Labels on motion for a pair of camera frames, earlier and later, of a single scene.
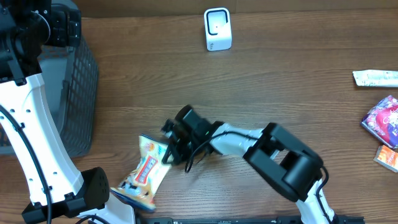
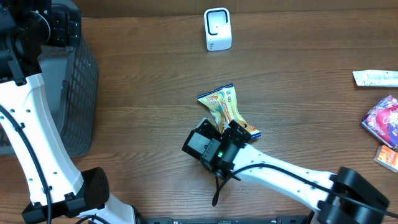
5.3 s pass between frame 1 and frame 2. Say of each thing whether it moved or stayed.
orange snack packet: stayed
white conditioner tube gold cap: stayed
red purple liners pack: stayed
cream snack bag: moved
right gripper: moved
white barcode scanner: stayed
